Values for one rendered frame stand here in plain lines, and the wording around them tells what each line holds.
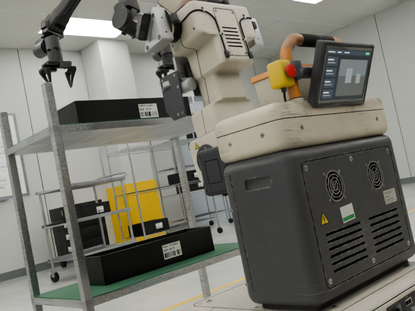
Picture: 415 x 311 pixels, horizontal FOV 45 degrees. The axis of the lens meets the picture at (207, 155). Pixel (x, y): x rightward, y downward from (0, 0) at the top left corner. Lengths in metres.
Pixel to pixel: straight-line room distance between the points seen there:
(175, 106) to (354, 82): 0.61
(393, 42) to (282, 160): 8.16
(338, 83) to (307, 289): 0.55
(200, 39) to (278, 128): 0.54
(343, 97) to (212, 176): 0.45
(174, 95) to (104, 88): 5.62
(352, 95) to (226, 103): 0.43
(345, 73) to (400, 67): 7.83
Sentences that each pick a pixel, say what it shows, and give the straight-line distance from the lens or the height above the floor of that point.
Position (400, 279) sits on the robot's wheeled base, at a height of 0.28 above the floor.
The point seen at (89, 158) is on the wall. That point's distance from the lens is 7.48.
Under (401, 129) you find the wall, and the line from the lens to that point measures 9.28.
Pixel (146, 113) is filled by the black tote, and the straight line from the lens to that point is 2.16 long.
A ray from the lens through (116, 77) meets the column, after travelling 7.42.
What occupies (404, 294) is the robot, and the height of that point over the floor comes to 0.26.
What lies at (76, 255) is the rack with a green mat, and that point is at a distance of 1.77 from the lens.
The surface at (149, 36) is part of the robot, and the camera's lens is 1.66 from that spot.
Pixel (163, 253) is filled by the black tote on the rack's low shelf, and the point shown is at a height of 0.40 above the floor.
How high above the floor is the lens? 0.64
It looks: 3 degrees up
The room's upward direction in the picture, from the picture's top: 12 degrees counter-clockwise
